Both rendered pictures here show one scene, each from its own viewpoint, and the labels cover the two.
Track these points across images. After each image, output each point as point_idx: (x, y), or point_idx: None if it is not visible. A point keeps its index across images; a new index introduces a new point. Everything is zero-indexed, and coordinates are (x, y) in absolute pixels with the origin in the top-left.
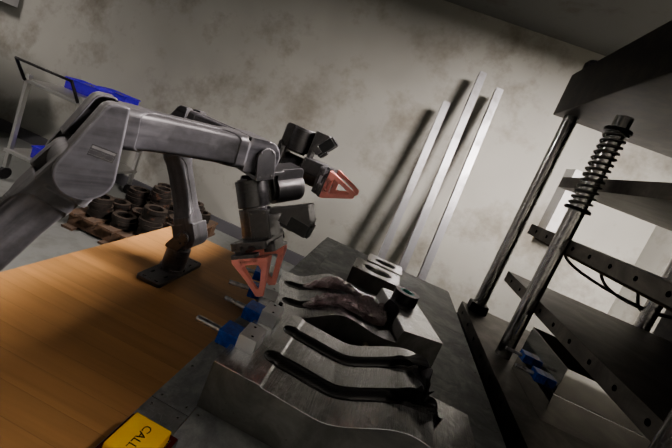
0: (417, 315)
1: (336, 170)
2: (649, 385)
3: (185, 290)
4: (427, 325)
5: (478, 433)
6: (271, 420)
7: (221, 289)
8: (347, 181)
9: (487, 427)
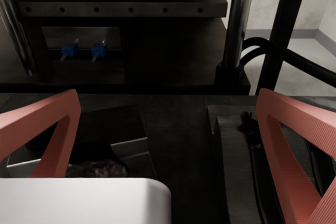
0: (81, 121)
1: (25, 183)
2: None
3: None
4: (103, 113)
5: (185, 107)
6: None
7: None
8: (34, 126)
9: (172, 101)
